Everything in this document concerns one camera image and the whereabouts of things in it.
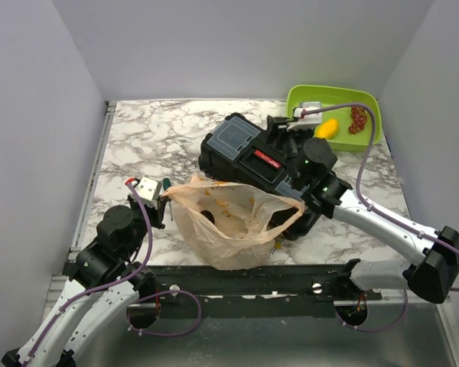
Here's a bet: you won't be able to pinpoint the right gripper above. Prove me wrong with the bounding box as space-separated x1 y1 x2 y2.
264 115 313 187

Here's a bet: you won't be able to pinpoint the yellow fake lemon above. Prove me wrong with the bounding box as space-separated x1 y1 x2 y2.
314 119 340 140

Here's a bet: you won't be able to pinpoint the translucent orange plastic bag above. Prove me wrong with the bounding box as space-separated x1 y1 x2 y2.
162 173 305 271

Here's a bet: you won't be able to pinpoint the red fake grapes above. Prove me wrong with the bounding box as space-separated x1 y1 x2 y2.
348 106 369 134

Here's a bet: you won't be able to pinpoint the dark purple fake plum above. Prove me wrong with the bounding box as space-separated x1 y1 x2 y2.
200 210 215 224

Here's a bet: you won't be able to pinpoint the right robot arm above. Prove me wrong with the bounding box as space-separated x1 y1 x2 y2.
265 116 459 304

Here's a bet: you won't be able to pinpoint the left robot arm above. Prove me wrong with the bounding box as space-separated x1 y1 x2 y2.
2 196 167 366

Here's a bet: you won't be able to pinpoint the black plastic toolbox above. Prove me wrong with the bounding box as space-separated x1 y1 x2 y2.
198 112 337 242

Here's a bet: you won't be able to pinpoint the green plastic basin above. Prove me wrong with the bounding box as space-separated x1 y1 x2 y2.
286 85 383 152

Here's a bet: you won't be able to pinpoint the small yellow fuse pack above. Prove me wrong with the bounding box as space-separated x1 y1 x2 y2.
270 237 284 254

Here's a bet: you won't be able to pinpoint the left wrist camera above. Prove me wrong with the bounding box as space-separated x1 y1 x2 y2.
125 177 162 209

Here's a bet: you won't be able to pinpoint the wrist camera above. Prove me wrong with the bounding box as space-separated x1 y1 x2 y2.
125 177 162 209
287 101 322 131

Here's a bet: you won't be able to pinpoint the green handled screwdriver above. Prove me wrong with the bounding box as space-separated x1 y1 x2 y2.
161 177 174 222

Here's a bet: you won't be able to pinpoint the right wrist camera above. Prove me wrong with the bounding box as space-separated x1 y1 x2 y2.
287 101 322 131

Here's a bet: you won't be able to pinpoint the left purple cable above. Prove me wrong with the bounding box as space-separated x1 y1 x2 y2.
21 182 203 360

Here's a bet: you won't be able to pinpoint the black front mounting rail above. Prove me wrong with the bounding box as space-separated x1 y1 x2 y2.
126 265 382 322

